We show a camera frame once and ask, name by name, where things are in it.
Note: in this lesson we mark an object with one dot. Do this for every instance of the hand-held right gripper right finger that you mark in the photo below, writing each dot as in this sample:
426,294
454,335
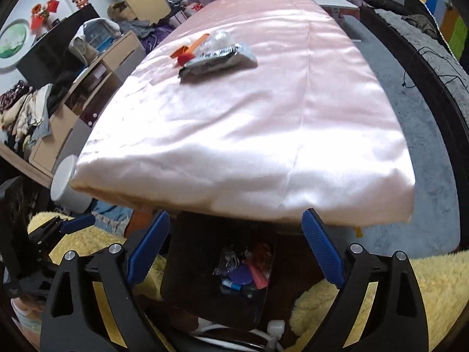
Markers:
322,249

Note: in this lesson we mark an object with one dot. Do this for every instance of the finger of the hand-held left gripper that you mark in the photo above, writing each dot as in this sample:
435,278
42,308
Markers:
34,282
78,223

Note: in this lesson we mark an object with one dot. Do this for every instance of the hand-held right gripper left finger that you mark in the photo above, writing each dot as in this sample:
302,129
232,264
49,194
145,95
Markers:
148,249

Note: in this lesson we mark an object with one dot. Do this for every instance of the black bin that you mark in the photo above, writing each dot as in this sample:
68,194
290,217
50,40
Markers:
190,264

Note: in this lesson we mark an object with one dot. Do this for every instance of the red gold candy wrapper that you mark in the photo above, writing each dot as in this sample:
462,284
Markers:
263,253

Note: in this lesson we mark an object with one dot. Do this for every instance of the red tube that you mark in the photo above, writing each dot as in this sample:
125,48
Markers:
258,277

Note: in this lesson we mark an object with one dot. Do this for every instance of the clear plastic bag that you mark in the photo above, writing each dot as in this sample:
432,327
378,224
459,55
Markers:
227,260

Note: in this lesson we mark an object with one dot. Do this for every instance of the purple plastic lid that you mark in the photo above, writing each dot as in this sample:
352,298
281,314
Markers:
241,275

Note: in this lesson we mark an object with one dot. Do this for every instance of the blue glue stick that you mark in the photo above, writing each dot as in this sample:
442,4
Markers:
231,285

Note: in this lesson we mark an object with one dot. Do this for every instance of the orange paper cone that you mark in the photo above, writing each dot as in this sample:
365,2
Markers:
178,52

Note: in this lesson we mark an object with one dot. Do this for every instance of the silver snack packet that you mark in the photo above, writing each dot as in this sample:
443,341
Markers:
216,60

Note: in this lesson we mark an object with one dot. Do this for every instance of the orange tube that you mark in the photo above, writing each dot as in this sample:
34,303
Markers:
198,46

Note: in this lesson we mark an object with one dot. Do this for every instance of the clear plastic wrapper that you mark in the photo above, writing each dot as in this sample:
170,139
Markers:
220,40

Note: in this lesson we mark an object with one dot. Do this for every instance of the person's left hand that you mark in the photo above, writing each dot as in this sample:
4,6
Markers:
25,315

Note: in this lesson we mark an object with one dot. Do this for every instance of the yellow fluffy rug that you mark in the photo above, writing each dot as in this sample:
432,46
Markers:
95,238
447,293

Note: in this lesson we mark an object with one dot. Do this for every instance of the white cylindrical bin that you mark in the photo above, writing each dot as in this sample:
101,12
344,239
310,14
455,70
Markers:
67,187

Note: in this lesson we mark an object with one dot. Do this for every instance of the white power plug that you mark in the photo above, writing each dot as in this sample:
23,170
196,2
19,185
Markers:
275,329

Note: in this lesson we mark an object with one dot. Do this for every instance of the pile of clothes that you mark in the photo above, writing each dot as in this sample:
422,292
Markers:
25,117

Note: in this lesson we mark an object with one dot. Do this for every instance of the pink satin tablecloth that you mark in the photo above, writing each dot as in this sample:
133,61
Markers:
256,124

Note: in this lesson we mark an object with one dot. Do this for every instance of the grey blue carpet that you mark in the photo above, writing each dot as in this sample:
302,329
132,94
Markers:
414,124

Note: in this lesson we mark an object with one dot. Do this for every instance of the wooden tv cabinet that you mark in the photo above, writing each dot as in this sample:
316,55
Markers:
121,58

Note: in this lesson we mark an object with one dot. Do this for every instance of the black television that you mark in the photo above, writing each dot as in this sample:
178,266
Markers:
51,51

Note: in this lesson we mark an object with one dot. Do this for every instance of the covered bird cage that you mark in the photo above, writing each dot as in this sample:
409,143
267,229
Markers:
91,40

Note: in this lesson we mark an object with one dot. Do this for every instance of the black sofa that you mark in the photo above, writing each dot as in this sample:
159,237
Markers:
450,117

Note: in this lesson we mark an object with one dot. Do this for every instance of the small red flag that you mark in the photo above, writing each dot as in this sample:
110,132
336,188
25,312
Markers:
54,5
34,22

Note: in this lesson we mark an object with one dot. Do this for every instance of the purple bag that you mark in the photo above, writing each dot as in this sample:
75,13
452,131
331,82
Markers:
159,38

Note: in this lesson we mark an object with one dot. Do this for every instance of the grey clothes heap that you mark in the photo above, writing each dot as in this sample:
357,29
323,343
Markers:
141,26

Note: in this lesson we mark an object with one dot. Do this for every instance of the sunflower bouquet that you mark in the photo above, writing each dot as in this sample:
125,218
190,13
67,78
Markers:
40,10

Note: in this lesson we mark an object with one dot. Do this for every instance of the cardboard boxes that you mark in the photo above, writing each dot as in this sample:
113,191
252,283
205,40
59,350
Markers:
121,11

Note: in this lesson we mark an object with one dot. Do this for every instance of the grey fur throw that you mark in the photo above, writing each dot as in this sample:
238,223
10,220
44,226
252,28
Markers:
406,29

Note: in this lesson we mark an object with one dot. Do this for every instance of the white red shopping bag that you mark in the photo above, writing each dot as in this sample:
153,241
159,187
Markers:
194,9

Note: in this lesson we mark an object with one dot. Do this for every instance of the dark grey cloth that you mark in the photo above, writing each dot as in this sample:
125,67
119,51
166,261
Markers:
419,25

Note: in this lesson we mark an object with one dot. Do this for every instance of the white folding table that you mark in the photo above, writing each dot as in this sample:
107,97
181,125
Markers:
331,2

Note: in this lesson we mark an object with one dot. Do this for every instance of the black cushion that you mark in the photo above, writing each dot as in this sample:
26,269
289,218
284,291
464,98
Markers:
383,4

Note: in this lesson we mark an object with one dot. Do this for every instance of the striped knitted blanket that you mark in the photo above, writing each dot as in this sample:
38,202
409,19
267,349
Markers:
454,25

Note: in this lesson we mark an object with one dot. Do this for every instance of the round lotus wall picture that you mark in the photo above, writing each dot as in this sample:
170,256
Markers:
14,42

